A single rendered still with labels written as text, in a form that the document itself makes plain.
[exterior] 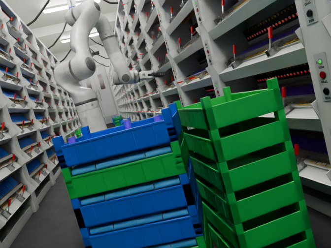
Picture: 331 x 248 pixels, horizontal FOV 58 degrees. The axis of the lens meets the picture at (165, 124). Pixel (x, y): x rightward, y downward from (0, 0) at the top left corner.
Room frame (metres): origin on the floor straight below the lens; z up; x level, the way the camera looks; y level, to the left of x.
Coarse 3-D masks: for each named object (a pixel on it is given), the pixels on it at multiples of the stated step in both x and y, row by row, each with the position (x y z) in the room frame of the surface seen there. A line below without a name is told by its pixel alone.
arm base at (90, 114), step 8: (88, 104) 1.50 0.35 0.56; (96, 104) 1.52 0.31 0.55; (80, 112) 1.50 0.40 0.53; (88, 112) 1.49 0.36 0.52; (96, 112) 1.51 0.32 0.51; (80, 120) 1.52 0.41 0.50; (88, 120) 1.49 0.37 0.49; (96, 120) 1.50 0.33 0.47; (104, 120) 1.56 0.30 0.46; (96, 128) 1.50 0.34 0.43; (104, 128) 1.53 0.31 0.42
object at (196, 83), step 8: (200, 64) 2.05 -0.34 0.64; (192, 72) 2.09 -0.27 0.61; (208, 72) 1.48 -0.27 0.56; (176, 80) 2.07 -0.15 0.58; (184, 80) 2.08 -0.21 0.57; (192, 80) 1.91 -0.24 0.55; (200, 80) 1.64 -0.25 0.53; (208, 80) 1.54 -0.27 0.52; (184, 88) 2.01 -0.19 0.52; (192, 88) 1.86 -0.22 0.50
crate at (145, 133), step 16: (176, 112) 0.83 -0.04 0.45; (112, 128) 0.91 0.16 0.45; (144, 128) 0.69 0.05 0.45; (160, 128) 0.69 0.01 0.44; (176, 128) 0.72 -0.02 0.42; (64, 144) 0.74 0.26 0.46; (80, 144) 0.72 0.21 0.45; (96, 144) 0.71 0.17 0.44; (112, 144) 0.71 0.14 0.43; (128, 144) 0.70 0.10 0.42; (144, 144) 0.70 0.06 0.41; (160, 144) 0.69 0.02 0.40; (64, 160) 0.72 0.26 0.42; (80, 160) 0.72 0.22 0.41
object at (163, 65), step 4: (164, 60) 2.78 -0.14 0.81; (168, 60) 2.34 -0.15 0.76; (156, 64) 2.76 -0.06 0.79; (160, 64) 2.62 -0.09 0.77; (164, 64) 2.56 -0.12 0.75; (168, 64) 2.25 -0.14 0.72; (156, 68) 2.76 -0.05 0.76; (160, 68) 2.54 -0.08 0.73; (164, 68) 2.43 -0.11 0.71; (168, 68) 2.32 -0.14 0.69
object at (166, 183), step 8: (176, 176) 0.72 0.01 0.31; (136, 184) 0.75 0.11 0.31; (144, 184) 0.73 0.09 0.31; (152, 184) 0.71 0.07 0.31; (160, 184) 0.70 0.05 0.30; (168, 184) 0.70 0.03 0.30; (176, 184) 0.70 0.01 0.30; (104, 192) 0.76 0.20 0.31; (112, 192) 0.72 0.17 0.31; (120, 192) 0.72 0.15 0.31; (128, 192) 0.71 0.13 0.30; (136, 192) 0.71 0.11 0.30; (88, 200) 0.73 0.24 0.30; (96, 200) 0.72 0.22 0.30; (104, 200) 0.72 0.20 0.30
